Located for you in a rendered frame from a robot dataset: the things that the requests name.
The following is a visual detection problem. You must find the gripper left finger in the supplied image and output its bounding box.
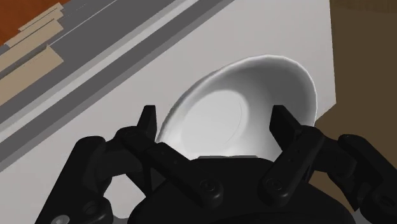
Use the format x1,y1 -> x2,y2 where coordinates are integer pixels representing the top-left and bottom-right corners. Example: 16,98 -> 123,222
34,104 -> 225,224

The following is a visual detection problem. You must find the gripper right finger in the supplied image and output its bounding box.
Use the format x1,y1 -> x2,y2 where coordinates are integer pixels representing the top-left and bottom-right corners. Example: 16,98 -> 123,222
258,104 -> 397,224

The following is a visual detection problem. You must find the white bowl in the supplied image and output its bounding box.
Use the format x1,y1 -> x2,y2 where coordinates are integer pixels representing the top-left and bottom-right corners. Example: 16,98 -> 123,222
155,54 -> 318,162

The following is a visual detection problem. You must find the grey cabinet with tan drawers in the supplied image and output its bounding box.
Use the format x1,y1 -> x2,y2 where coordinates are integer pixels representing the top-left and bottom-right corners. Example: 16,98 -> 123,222
0,0 -> 237,173

